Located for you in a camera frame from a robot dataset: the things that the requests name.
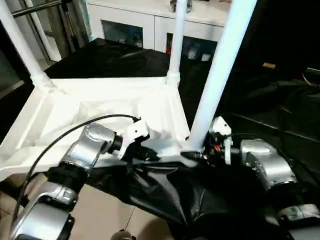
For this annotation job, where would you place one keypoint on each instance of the white plastic table top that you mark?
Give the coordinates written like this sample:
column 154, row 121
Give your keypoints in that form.
column 87, row 100

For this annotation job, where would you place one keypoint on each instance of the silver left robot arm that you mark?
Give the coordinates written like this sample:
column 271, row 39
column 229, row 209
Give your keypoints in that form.
column 82, row 150

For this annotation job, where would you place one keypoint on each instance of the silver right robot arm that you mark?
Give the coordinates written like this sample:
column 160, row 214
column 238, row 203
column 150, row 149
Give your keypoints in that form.
column 275, row 165

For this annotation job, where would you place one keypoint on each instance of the black mat cover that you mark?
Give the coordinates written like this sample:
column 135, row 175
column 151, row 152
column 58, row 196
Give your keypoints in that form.
column 175, row 190

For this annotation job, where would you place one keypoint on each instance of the small white cup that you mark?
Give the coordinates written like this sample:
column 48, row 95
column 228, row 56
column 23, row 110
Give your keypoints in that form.
column 192, row 53
column 205, row 57

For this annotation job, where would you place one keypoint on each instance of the small tan block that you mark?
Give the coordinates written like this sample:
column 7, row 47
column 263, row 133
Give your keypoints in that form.
column 269, row 65

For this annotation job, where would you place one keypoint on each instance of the red item in cabinet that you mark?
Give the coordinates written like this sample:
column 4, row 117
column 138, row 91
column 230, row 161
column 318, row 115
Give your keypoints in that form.
column 170, row 46

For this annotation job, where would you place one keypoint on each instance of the long black pole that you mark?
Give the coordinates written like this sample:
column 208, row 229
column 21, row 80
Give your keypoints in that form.
column 313, row 70

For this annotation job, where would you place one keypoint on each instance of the white cabinet with glass doors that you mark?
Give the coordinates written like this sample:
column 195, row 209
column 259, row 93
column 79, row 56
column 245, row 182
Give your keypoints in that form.
column 160, row 27

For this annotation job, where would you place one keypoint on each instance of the grey item on cabinet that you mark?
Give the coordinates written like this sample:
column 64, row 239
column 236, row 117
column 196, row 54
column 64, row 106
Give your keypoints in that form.
column 189, row 5

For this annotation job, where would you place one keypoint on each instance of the grey metal rack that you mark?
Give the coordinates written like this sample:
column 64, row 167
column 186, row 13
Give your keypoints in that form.
column 62, row 25

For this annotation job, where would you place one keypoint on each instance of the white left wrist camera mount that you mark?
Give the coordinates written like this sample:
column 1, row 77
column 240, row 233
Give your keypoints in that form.
column 137, row 130

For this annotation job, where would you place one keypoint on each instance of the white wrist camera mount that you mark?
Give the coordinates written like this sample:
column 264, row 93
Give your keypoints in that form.
column 137, row 130
column 220, row 125

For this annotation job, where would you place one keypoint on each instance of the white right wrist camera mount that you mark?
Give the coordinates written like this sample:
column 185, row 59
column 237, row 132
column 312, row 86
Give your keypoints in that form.
column 220, row 125

